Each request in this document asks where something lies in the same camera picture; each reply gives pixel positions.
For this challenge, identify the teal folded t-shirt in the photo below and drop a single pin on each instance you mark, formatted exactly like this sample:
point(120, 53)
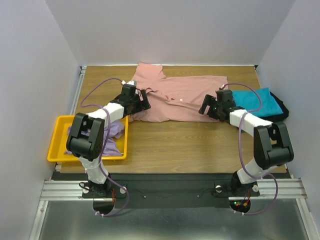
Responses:
point(248, 99)

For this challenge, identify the black folded t-shirt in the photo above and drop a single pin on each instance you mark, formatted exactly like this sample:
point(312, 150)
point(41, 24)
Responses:
point(273, 109)

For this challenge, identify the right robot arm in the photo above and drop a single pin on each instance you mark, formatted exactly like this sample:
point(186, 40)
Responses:
point(271, 142)

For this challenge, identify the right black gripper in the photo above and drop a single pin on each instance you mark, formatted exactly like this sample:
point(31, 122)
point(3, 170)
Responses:
point(211, 106)

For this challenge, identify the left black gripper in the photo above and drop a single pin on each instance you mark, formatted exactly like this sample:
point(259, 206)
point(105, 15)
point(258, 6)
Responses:
point(139, 102)

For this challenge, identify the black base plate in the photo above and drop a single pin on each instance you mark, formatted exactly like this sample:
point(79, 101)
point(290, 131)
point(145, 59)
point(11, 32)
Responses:
point(198, 190)

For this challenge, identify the yellow plastic tray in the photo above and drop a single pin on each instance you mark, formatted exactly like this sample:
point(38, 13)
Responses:
point(58, 152)

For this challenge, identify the pink graphic t-shirt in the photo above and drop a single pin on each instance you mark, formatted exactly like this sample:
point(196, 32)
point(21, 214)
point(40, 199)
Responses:
point(174, 98)

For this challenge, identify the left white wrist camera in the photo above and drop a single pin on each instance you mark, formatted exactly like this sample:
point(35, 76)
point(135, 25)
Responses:
point(130, 82)

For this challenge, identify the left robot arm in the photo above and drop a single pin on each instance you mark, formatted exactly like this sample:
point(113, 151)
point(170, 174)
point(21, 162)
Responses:
point(89, 133)

